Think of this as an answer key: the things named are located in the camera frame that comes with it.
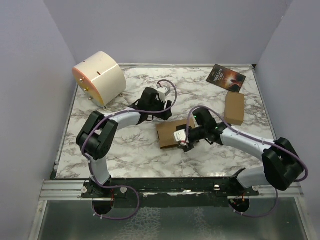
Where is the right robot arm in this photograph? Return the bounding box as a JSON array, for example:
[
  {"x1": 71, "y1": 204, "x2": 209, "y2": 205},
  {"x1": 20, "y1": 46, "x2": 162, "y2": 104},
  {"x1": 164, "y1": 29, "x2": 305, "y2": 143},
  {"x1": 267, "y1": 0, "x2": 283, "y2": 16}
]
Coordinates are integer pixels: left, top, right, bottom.
[{"x1": 173, "y1": 105, "x2": 309, "y2": 196}]

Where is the small folded cardboard box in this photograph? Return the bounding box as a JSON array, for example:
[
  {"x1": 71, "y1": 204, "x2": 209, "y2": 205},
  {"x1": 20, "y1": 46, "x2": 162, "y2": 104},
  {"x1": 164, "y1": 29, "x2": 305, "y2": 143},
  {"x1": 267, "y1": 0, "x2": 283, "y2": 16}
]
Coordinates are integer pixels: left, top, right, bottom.
[{"x1": 224, "y1": 92, "x2": 245, "y2": 126}]

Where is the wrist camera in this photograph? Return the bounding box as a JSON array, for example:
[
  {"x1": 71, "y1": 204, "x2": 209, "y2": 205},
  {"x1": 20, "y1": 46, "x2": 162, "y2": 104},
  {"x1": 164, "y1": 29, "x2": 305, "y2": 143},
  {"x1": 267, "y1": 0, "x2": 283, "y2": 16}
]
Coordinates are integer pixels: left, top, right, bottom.
[
  {"x1": 156, "y1": 86, "x2": 171, "y2": 103},
  {"x1": 173, "y1": 129, "x2": 188, "y2": 146}
]

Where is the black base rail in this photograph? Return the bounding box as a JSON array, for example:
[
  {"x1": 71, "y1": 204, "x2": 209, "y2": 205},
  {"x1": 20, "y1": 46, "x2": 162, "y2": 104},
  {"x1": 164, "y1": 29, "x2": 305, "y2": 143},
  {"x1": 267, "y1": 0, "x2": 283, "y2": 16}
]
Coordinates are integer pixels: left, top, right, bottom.
[{"x1": 81, "y1": 177, "x2": 259, "y2": 208}]

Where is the dark book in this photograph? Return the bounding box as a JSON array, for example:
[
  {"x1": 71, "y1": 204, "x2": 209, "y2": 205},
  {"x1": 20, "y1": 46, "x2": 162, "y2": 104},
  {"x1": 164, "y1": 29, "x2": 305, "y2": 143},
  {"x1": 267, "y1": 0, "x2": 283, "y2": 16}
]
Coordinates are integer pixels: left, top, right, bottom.
[{"x1": 206, "y1": 64, "x2": 246, "y2": 93}]

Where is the cream cylindrical drum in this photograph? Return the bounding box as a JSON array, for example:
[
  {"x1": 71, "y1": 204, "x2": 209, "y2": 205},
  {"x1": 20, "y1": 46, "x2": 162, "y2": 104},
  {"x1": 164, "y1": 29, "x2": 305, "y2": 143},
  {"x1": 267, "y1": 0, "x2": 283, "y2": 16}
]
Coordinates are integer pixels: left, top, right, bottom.
[{"x1": 72, "y1": 51, "x2": 127, "y2": 107}]

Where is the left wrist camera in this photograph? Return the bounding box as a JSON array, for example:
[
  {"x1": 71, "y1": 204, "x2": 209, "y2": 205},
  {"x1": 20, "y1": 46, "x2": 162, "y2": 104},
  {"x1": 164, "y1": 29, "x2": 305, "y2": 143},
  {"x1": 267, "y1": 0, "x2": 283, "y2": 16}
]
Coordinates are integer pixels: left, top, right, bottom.
[{"x1": 156, "y1": 86, "x2": 171, "y2": 103}]

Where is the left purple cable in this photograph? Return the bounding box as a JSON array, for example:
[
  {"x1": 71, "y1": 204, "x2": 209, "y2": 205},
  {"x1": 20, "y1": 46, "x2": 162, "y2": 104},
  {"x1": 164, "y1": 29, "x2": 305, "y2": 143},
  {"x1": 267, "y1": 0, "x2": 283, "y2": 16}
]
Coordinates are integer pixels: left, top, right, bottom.
[{"x1": 81, "y1": 79, "x2": 178, "y2": 221}]

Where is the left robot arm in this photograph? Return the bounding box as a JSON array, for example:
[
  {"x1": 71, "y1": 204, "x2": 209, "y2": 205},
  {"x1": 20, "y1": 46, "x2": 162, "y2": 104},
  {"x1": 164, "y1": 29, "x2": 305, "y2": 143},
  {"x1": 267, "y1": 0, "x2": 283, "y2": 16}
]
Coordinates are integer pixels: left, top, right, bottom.
[{"x1": 76, "y1": 86, "x2": 174, "y2": 198}]

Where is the brown cardboard box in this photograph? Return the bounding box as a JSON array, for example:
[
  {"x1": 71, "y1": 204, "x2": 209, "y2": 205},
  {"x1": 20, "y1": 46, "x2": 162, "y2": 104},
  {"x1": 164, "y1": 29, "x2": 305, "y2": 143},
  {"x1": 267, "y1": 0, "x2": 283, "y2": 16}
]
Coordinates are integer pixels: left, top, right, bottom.
[{"x1": 155, "y1": 118, "x2": 187, "y2": 150}]

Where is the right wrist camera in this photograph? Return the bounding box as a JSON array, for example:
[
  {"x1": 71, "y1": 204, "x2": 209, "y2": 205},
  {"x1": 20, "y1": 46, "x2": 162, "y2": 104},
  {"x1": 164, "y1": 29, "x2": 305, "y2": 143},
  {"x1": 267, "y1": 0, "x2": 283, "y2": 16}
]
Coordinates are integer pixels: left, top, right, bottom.
[{"x1": 173, "y1": 129, "x2": 188, "y2": 146}]

